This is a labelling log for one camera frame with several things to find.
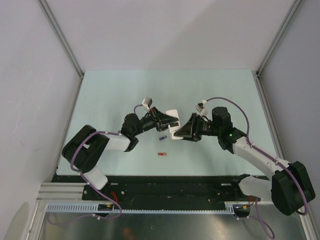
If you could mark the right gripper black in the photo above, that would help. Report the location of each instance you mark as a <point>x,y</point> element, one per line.
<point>191,130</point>

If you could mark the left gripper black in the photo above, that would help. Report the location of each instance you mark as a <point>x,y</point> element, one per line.
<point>162,120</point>

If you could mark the white remote control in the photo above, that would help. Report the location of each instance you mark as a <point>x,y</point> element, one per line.
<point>173,127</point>

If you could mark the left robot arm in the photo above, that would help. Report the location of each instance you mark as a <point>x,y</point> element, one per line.
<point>84,150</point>

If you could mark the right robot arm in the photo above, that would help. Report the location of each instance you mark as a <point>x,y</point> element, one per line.
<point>288,185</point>

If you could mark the red orange battery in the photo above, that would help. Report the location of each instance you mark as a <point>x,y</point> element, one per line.
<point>162,154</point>

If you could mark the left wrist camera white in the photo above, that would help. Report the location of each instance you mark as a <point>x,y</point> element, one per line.
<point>146,103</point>

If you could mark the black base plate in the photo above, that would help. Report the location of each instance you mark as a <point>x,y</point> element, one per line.
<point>173,192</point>

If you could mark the grey slotted cable duct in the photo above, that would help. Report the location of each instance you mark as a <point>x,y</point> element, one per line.
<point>101,208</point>

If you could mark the left aluminium frame post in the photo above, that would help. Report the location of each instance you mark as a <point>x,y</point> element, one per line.
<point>52,20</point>

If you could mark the aluminium frame post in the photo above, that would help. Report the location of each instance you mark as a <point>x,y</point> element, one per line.
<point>52,20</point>
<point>280,34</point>

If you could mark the right aluminium frame post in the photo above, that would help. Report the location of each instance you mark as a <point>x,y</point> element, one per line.
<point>280,34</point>

